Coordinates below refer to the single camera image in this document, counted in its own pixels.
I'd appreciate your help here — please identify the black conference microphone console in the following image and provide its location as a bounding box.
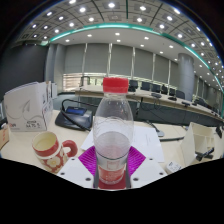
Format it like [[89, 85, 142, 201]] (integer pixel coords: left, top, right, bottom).
[[54, 98, 94, 132]]

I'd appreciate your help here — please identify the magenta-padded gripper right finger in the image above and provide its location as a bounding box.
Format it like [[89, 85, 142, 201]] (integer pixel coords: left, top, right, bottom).
[[125, 145, 168, 190]]

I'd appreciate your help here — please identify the group of ceiling lights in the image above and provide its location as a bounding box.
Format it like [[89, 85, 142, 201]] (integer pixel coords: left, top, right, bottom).
[[19, 0, 224, 84]]

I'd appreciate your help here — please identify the group of desk microphone units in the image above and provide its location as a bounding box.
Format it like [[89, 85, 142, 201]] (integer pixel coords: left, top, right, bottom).
[[149, 91, 193, 108]]

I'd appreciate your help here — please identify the red and cream patterned mug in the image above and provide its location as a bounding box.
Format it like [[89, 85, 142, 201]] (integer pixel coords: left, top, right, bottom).
[[31, 130, 79, 174]]

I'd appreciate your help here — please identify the white printed paper sheet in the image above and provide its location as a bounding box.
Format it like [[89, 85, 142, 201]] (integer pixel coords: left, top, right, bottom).
[[80, 124, 166, 164]]

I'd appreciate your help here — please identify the black tool in beige box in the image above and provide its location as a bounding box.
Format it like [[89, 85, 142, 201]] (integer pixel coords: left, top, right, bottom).
[[195, 147, 215, 162]]

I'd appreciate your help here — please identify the long curved conference desk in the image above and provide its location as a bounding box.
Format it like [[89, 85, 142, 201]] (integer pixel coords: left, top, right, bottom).
[[74, 84, 224, 128]]

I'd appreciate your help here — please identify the row of black office chairs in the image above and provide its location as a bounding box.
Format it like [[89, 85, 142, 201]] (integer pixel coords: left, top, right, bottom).
[[128, 79, 214, 108]]

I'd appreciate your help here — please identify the white printer paper carton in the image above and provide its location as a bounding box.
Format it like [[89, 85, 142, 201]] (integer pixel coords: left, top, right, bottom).
[[3, 80, 54, 133]]

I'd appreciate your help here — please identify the clear red-capped water bottle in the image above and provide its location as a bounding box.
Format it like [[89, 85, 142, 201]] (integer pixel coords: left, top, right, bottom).
[[92, 76, 135, 190]]

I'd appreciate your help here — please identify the beige open cardboard box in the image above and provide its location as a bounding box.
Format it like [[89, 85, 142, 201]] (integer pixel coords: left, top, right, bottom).
[[179, 121, 218, 168]]

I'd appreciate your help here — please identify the small black tabletop microphone unit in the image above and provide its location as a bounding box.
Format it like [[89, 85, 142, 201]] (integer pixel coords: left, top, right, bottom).
[[215, 125, 224, 139]]

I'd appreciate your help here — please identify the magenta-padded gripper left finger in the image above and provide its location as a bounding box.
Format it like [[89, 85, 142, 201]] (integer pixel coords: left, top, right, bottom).
[[57, 145, 100, 190]]

